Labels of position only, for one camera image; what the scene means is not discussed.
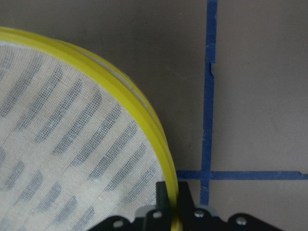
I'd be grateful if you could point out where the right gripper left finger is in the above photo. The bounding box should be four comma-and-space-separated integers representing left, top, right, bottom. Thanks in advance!
155, 181, 172, 231

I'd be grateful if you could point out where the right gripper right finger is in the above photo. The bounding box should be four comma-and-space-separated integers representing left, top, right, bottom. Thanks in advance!
178, 181, 200, 231

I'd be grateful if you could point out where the yellow steamer basket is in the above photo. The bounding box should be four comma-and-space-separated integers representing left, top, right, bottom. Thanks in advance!
0, 27, 179, 231

